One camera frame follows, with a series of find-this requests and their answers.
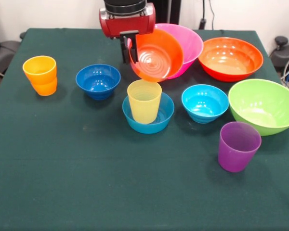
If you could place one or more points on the large pink bowl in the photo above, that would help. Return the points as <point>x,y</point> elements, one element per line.
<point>190,45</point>

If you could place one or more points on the purple plastic cup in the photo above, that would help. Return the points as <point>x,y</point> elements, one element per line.
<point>236,156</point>

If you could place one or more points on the large lime green bowl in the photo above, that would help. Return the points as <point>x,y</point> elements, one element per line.
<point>260,108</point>

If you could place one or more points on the large red-orange bowl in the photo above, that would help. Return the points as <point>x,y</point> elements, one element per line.
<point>231,60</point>

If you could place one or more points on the small dark blue bowl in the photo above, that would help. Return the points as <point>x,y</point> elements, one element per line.
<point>98,83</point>

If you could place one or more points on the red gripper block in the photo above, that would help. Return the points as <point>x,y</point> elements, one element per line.
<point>127,25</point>

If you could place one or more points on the small cyan bowl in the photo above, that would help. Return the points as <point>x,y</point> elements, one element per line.
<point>204,110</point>

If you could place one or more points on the yellow plastic cup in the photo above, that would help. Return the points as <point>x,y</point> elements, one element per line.
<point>144,110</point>

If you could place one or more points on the dark green table cloth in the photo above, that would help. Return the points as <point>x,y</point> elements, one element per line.
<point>135,180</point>

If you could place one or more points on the medium blue bowl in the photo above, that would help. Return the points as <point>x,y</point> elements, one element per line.
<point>166,113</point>

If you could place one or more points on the orange plastic cup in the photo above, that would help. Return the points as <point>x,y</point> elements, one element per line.
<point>42,81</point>

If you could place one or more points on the small orange bowl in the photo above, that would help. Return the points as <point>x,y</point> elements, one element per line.
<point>159,60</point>

